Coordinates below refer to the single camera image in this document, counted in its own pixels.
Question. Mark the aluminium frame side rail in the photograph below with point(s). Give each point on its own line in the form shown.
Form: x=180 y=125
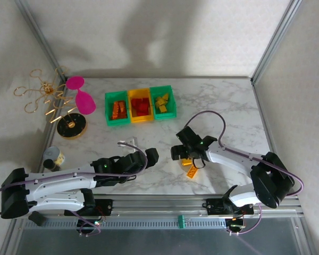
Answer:
x=265 y=117

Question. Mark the tin can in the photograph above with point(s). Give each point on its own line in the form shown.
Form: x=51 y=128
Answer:
x=55 y=154

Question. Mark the small red lego brick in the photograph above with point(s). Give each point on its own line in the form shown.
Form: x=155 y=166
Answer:
x=141 y=114

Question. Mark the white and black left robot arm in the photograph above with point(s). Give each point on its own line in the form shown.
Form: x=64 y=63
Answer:
x=55 y=180

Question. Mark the yellow two-by-four lego plate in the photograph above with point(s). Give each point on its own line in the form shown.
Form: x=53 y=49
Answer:
x=192 y=171

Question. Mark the green bin with yellow legos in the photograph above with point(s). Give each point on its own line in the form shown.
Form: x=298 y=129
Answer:
x=164 y=116

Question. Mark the red two-by-four lego brick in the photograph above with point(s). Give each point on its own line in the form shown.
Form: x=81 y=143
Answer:
x=142 y=107

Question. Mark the orange lego plate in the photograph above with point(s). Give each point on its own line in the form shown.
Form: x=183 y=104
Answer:
x=115 y=111
x=122 y=109

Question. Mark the small circuit board with LED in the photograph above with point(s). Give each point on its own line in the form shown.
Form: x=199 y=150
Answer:
x=236 y=224

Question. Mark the green bin with orange legos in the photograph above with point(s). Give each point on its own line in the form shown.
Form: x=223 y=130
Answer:
x=118 y=123

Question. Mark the yellow lego slope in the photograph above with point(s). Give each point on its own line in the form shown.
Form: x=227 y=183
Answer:
x=159 y=101

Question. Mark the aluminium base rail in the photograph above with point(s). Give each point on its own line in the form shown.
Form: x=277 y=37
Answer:
x=159 y=207

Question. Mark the yellow two-by-two lego brick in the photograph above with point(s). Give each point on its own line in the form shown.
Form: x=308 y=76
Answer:
x=163 y=109

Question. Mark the black knob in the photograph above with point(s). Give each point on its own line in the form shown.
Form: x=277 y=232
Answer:
x=36 y=217

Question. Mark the yellow plastic bin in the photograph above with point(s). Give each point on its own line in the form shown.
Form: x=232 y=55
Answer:
x=141 y=119

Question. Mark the green terminal connector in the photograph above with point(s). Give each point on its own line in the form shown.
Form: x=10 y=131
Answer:
x=181 y=222

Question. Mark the black cylinder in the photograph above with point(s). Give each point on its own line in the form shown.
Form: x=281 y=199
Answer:
x=50 y=164

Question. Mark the pink plastic goblet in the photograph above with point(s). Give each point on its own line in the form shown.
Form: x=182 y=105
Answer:
x=83 y=102

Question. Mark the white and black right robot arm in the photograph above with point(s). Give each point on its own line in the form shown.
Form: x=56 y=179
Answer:
x=228 y=156

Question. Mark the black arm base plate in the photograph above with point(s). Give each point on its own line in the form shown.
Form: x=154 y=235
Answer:
x=215 y=205
x=103 y=205

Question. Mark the aluminium frame post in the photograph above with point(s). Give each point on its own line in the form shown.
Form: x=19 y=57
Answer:
x=275 y=40
x=42 y=40

